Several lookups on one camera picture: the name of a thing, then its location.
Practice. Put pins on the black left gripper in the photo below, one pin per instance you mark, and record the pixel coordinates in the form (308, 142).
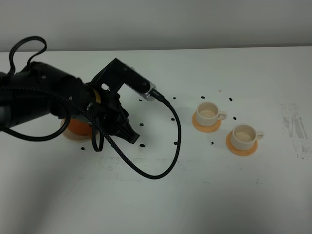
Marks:
(104, 106)

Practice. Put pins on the brown clay teapot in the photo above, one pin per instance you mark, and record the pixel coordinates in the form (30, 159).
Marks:
(79, 128)

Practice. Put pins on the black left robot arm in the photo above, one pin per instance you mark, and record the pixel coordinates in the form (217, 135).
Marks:
(40, 89)

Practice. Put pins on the beige round teapot coaster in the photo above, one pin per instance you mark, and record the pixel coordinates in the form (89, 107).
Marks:
(70, 136)

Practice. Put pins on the white teacup far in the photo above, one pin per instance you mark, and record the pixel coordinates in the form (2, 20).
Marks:
(207, 114)

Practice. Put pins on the white teacup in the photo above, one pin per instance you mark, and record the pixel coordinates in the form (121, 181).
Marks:
(207, 114)
(244, 136)

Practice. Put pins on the white teacup near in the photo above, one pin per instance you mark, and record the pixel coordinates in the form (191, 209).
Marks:
(244, 136)

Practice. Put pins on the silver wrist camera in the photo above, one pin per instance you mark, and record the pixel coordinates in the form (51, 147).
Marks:
(145, 95)

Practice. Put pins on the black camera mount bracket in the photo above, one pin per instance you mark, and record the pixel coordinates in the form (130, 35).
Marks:
(117, 73)

